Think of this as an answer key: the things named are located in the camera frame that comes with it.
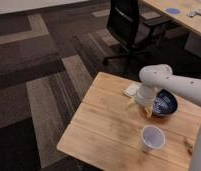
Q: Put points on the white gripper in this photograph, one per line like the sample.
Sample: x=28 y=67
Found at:
x=145 y=97

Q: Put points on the dark blue ceramic bowl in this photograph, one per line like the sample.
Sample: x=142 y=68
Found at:
x=165 y=104

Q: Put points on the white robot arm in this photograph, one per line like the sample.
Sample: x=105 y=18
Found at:
x=155 y=78

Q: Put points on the small white box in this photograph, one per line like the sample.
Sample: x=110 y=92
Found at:
x=131 y=90

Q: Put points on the black office chair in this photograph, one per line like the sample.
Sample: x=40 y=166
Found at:
x=129 y=27

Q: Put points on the blue round disc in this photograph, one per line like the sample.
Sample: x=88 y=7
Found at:
x=172 y=11

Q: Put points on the white crumpled object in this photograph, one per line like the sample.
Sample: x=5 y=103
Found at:
x=194 y=13

